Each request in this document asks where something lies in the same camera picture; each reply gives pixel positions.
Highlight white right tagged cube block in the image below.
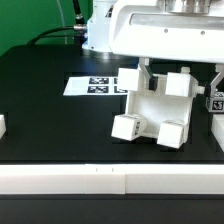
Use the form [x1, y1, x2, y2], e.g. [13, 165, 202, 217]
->
[206, 92, 224, 113]

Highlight white chair back frame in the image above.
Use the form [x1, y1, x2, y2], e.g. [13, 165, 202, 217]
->
[118, 67, 205, 97]

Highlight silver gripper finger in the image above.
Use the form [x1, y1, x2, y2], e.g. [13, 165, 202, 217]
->
[204, 64, 224, 97]

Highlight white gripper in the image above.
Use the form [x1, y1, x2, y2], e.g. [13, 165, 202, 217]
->
[109, 0, 224, 91]

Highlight white part at left edge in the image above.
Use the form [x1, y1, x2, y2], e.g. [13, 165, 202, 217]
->
[0, 115, 6, 139]

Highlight white part at right edge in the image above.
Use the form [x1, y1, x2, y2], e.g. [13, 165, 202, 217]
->
[211, 114, 224, 152]

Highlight white chair seat part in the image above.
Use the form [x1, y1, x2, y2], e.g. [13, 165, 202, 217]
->
[125, 92, 193, 143]

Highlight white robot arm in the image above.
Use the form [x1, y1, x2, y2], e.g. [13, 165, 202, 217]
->
[83, 0, 224, 94]

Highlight white sheet with four tags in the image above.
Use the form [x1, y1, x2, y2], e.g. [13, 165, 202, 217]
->
[63, 76, 127, 96]

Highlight white front rail fixture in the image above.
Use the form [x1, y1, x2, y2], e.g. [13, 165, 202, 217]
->
[0, 164, 224, 195]

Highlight white part at edge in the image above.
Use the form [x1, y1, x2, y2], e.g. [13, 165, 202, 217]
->
[0, 115, 6, 139]
[211, 114, 224, 152]

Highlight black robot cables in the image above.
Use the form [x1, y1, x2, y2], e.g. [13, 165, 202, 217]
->
[26, 0, 88, 47]

